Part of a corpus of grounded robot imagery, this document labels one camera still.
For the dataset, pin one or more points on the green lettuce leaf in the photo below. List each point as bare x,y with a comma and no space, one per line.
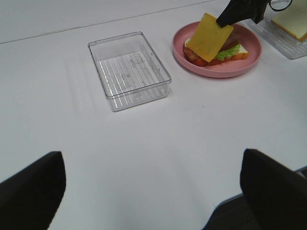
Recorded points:
228,53

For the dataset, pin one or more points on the bacon strip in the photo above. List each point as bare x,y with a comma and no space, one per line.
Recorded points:
194,58
232,41

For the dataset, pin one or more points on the right clear plastic container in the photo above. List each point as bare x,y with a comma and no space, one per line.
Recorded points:
278,38

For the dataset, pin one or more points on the clear plastic container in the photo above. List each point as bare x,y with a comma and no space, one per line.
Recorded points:
278,38
129,70

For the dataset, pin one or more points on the bread slice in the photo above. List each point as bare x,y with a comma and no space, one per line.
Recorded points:
243,54
292,22

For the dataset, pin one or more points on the left clear plastic container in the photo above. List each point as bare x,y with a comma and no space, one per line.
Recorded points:
129,70

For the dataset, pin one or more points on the yellow cheese slice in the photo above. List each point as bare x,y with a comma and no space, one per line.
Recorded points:
209,38

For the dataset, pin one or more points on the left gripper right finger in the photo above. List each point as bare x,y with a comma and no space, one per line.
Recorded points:
276,195

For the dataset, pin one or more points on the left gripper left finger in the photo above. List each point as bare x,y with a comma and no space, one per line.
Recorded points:
30,199

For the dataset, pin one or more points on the pink round plate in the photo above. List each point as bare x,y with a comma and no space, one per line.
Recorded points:
225,70

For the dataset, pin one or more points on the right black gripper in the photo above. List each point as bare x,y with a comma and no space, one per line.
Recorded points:
239,10

